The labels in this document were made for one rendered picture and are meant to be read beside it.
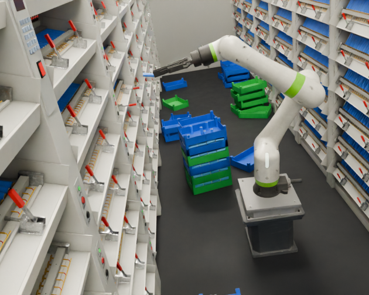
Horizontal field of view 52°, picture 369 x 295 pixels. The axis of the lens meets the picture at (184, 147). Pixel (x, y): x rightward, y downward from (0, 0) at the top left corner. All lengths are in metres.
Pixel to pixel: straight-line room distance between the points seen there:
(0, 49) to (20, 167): 0.25
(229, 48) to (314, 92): 0.42
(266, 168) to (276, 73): 0.50
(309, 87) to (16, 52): 1.30
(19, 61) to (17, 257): 0.36
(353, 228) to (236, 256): 0.70
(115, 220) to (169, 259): 0.96
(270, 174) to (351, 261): 0.63
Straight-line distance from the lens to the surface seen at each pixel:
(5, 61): 0.80
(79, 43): 1.30
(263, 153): 1.93
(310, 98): 1.78
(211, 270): 2.17
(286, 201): 2.02
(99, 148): 1.43
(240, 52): 1.70
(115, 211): 1.41
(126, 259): 1.49
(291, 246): 2.24
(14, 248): 0.71
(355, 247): 2.31
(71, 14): 1.46
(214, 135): 2.59
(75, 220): 0.92
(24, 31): 0.80
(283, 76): 1.74
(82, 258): 0.95
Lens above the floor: 1.52
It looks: 26 degrees down
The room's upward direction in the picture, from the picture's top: 10 degrees counter-clockwise
